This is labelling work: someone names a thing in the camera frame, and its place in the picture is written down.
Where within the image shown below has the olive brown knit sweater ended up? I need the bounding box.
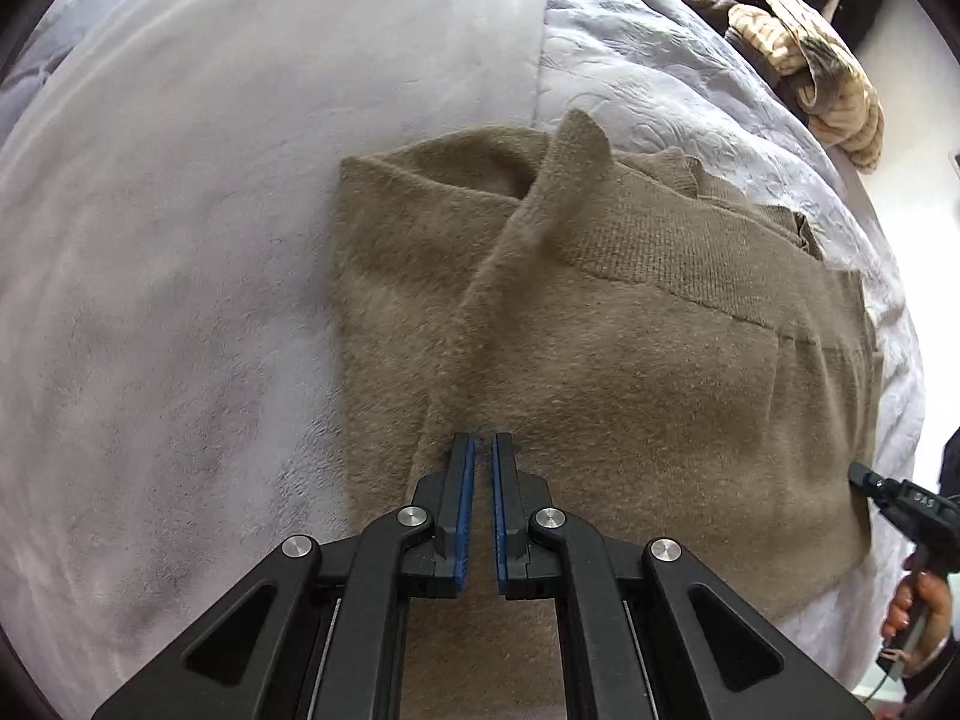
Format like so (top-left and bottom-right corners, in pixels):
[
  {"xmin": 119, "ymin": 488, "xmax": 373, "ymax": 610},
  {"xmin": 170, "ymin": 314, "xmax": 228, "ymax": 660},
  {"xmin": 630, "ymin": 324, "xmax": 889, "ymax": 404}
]
[{"xmin": 328, "ymin": 107, "xmax": 887, "ymax": 720}]

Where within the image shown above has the person's right hand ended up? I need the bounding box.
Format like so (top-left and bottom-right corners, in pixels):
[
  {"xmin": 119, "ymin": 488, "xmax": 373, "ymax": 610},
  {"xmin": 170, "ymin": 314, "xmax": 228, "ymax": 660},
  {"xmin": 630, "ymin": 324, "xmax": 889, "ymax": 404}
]
[{"xmin": 880, "ymin": 548, "xmax": 953, "ymax": 676}]

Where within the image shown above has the lavender embossed bedspread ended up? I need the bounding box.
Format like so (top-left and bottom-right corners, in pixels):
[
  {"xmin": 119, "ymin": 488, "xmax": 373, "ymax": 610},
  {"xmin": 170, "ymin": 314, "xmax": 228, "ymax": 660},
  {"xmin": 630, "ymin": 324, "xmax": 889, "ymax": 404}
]
[{"xmin": 535, "ymin": 0, "xmax": 923, "ymax": 686}]

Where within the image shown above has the lilac fleece blanket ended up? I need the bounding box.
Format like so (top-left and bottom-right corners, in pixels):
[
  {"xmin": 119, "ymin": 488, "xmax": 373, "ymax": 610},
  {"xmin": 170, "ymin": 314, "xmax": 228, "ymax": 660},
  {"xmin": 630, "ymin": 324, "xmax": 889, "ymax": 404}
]
[{"xmin": 2, "ymin": 0, "xmax": 547, "ymax": 718}]

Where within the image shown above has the beige striped clothes pile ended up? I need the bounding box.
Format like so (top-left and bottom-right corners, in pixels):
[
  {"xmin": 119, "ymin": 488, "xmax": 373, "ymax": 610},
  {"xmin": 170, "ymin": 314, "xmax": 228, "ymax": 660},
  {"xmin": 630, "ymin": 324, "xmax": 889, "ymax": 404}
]
[{"xmin": 682, "ymin": 0, "xmax": 885, "ymax": 172}]

